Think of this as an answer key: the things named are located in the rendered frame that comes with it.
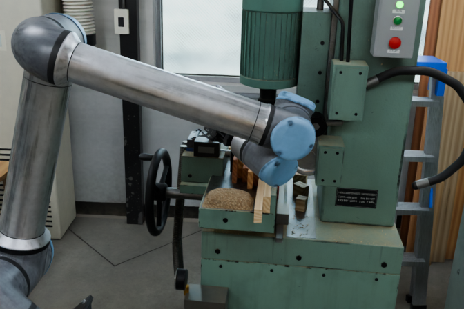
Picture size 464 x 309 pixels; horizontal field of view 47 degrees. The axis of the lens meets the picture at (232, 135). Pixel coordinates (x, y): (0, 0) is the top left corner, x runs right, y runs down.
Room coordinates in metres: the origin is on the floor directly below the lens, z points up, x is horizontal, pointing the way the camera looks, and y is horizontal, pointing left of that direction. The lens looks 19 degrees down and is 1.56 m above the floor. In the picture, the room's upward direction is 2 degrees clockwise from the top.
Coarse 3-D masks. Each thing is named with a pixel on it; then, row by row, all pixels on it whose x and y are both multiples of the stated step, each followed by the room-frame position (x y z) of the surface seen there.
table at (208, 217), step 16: (224, 176) 1.54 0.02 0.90; (192, 192) 1.52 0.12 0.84; (208, 192) 1.41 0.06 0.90; (256, 192) 1.42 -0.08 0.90; (208, 208) 1.31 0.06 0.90; (208, 224) 1.31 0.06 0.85; (224, 224) 1.30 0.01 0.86; (240, 224) 1.30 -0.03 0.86; (256, 224) 1.29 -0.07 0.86; (272, 224) 1.29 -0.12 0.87
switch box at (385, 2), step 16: (384, 0) 1.37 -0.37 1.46; (400, 0) 1.36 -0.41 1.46; (416, 0) 1.36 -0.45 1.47; (384, 16) 1.37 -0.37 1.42; (400, 16) 1.36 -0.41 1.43; (416, 16) 1.36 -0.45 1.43; (384, 32) 1.37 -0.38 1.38; (400, 32) 1.36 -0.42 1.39; (384, 48) 1.37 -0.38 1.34; (400, 48) 1.36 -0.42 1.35
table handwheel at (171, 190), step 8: (160, 152) 1.59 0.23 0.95; (152, 160) 1.55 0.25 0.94; (160, 160) 1.56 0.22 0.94; (168, 160) 1.69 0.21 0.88; (152, 168) 1.51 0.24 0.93; (168, 168) 1.71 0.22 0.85; (152, 176) 1.49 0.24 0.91; (168, 176) 1.71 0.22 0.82; (152, 184) 1.48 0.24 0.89; (160, 184) 1.59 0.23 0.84; (168, 184) 1.71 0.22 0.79; (152, 192) 1.47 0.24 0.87; (160, 192) 1.57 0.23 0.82; (168, 192) 1.58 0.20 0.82; (176, 192) 1.58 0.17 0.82; (152, 200) 1.46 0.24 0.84; (160, 200) 1.57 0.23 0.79; (168, 200) 1.69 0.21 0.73; (200, 200) 1.57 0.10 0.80; (152, 208) 1.46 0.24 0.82; (160, 208) 1.58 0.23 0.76; (168, 208) 1.67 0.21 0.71; (152, 216) 1.46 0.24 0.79; (160, 216) 1.58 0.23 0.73; (152, 224) 1.46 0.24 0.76; (160, 224) 1.58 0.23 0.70; (152, 232) 1.48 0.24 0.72; (160, 232) 1.55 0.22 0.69
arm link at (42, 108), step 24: (72, 24) 1.22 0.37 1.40; (24, 72) 1.19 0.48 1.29; (24, 96) 1.18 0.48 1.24; (48, 96) 1.17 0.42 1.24; (24, 120) 1.17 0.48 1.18; (48, 120) 1.17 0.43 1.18; (24, 144) 1.16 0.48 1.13; (48, 144) 1.18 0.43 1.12; (24, 168) 1.16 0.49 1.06; (48, 168) 1.19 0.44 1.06; (24, 192) 1.16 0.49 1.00; (48, 192) 1.20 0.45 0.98; (0, 216) 1.19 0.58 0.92; (24, 216) 1.16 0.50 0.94; (0, 240) 1.15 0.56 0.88; (24, 240) 1.16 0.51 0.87; (48, 240) 1.21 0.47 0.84; (24, 264) 1.14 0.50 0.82; (48, 264) 1.24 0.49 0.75
